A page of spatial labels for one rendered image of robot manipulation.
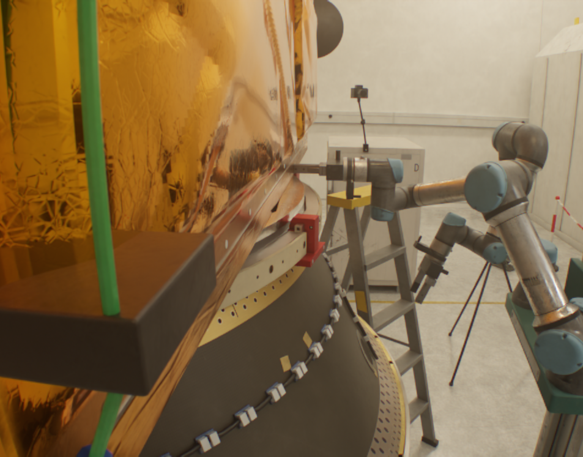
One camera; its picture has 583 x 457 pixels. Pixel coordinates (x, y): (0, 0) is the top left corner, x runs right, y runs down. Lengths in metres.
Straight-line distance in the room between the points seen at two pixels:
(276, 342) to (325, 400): 0.17
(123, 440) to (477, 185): 0.99
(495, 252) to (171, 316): 1.45
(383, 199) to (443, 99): 7.26
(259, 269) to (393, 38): 7.85
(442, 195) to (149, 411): 1.17
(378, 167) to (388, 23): 7.20
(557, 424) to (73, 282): 1.86
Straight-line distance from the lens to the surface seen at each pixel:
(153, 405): 0.37
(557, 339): 1.14
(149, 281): 0.18
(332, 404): 0.98
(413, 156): 4.46
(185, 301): 0.19
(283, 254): 0.83
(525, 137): 1.62
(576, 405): 1.36
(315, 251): 0.96
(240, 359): 0.79
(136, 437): 0.34
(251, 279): 0.76
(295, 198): 1.09
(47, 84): 0.20
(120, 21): 0.23
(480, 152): 8.87
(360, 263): 2.15
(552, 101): 8.21
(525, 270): 1.15
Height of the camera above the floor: 1.99
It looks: 16 degrees down
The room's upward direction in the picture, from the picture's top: straight up
